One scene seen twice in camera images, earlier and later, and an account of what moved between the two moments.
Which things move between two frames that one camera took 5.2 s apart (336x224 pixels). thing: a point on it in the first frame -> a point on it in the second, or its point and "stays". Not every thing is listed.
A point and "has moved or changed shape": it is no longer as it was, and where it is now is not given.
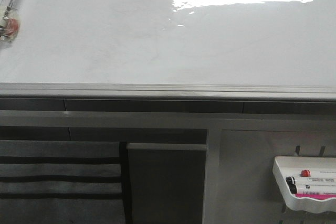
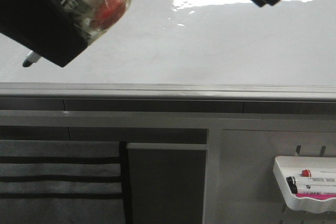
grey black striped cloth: (62, 182) stays
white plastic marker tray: (308, 183) stays
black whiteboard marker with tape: (9, 23) has moved or changed shape
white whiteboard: (195, 35) stays
